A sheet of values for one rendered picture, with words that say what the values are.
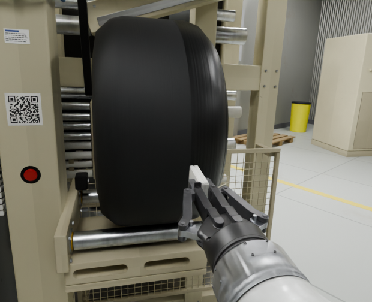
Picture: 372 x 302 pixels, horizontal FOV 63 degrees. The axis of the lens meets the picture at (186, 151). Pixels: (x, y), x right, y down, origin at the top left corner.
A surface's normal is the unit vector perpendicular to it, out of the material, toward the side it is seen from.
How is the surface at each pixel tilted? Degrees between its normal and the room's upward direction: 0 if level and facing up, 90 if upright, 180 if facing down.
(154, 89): 66
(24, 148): 90
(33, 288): 90
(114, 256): 0
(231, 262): 47
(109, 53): 60
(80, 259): 0
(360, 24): 90
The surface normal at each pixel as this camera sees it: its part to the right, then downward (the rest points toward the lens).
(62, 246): 0.24, 0.25
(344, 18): -0.73, 0.15
